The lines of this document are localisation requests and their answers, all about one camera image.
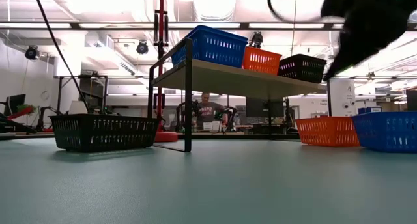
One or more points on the black plastic basket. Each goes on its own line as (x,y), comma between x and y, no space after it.
(303,69)
(104,133)

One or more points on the white box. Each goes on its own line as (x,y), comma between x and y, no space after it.
(211,125)
(78,107)

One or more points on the orange plastic basket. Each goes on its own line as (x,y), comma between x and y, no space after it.
(325,133)
(260,61)

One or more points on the black wall monitor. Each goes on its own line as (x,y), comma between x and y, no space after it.
(260,106)

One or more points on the person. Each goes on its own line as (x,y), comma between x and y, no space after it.
(208,111)

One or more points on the red slanted bar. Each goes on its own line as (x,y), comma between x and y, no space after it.
(21,114)

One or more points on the blue storage bin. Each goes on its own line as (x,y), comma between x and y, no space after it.
(369,110)

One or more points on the dark computer monitor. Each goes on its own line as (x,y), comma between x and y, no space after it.
(14,104)

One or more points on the black metal rack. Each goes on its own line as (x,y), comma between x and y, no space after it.
(94,77)

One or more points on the black-framed wooden shelf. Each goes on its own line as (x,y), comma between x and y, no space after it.
(228,80)

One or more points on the black background robot arm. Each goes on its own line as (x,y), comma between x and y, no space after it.
(229,115)
(42,118)
(185,115)

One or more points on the black ceiling spotlight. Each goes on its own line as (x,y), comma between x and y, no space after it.
(31,52)
(256,39)
(142,47)

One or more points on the white ventilation duct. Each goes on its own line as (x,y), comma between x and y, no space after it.
(104,59)

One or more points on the red stand with pole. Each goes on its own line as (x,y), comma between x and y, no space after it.
(161,2)

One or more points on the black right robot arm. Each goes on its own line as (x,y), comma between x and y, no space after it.
(358,2)

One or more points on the long ceiling light fixture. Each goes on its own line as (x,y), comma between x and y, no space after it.
(74,25)

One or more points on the blue plastic basket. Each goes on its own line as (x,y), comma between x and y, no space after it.
(215,48)
(387,133)

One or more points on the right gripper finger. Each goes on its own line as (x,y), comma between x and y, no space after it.
(342,59)

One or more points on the green plant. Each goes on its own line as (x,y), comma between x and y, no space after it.
(27,107)

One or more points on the black slanted bar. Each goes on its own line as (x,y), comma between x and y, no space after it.
(16,124)

